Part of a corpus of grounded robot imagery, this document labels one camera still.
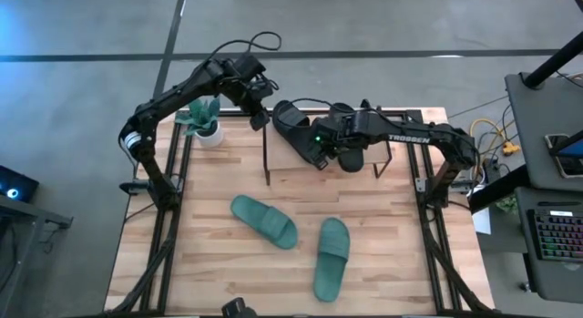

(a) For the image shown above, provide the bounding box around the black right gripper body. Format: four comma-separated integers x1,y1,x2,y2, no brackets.
312,114,366,167

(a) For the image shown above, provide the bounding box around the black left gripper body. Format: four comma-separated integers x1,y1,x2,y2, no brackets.
222,75,280,114

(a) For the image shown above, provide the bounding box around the black rubber slide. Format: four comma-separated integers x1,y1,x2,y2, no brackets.
330,102,366,174
271,99,330,169

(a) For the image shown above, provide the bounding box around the green rubber slide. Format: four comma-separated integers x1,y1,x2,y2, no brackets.
312,217,352,303
230,194,300,251

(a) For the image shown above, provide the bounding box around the wooden shelf with black legs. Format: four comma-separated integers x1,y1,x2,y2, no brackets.
261,108,394,187

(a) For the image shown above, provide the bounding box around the green plant in white pot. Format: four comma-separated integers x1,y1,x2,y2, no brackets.
174,97,225,149

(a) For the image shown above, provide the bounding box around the black power strip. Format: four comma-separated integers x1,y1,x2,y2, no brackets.
482,157,502,185

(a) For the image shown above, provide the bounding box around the white paper sheet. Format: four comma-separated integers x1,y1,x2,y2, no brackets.
471,208,492,236

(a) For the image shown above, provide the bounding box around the black cart beam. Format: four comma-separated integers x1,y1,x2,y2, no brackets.
467,163,534,215

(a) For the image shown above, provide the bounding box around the grey cart tray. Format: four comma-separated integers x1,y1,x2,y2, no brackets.
504,71,583,192

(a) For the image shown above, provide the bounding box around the black round pole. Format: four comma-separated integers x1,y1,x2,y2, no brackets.
522,29,583,90

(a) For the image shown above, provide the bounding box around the smartphone with dark screen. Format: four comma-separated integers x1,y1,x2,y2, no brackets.
544,133,583,180

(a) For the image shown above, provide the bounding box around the grey metal stand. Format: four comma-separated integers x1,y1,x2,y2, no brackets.
0,197,74,318

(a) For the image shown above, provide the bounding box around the black box with blue light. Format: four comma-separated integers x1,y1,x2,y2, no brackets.
0,164,40,203

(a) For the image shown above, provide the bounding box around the backlit keyboard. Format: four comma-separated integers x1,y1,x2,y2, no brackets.
527,208,583,264

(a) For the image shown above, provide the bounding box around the grey keyboard tray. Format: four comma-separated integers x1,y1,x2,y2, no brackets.
514,186,583,305

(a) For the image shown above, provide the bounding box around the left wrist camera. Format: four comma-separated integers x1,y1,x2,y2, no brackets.
234,52,268,80

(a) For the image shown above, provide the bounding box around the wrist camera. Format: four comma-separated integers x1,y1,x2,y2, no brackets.
343,108,382,133
234,52,268,80

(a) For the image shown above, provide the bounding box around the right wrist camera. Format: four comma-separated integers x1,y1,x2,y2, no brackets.
343,108,382,133

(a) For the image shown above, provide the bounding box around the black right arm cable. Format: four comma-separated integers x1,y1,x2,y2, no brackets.
291,97,352,115

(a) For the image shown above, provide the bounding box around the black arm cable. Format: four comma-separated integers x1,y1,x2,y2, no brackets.
207,30,283,64
291,97,352,115

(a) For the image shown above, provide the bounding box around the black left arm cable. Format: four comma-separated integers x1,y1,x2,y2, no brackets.
207,30,283,64

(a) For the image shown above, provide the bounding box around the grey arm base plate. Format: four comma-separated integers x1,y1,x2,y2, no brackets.
414,176,475,195

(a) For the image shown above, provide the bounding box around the black camera device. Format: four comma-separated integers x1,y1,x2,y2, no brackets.
220,296,259,318

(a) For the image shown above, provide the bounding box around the yellow cable with plug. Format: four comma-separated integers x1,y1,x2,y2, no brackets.
468,118,522,174

